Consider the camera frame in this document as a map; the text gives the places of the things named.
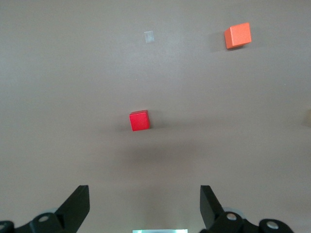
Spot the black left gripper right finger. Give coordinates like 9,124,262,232
200,185,296,233

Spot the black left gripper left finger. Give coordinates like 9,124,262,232
0,185,90,233

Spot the red wooden block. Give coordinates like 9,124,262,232
129,109,151,132

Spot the orange wooden block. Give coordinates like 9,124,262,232
224,22,252,50

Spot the brown table cover sheet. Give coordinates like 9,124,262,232
0,0,311,233

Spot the clear tape patch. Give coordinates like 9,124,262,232
143,31,155,44

